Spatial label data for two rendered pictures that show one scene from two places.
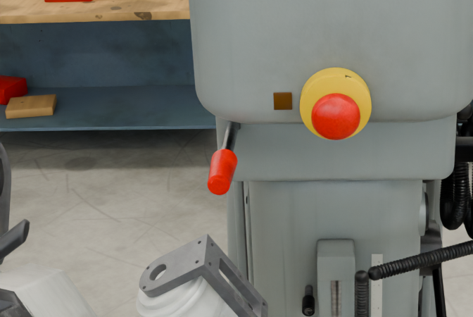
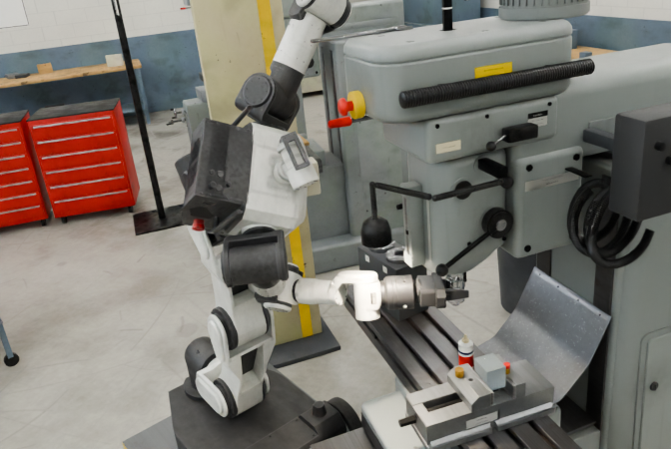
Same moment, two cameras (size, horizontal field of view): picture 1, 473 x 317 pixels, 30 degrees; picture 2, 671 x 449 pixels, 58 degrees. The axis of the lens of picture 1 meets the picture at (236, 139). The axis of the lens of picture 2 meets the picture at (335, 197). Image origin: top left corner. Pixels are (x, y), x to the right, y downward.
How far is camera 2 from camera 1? 1.25 m
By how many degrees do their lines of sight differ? 60
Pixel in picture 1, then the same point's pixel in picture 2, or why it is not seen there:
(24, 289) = (261, 130)
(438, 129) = (422, 137)
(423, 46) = (372, 88)
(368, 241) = (425, 189)
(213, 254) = (291, 137)
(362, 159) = (407, 143)
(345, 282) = (406, 200)
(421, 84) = (373, 104)
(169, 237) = not seen: outside the picture
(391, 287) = (433, 216)
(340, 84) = (351, 96)
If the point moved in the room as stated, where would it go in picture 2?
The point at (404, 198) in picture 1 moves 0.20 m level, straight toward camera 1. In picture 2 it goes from (436, 173) to (350, 189)
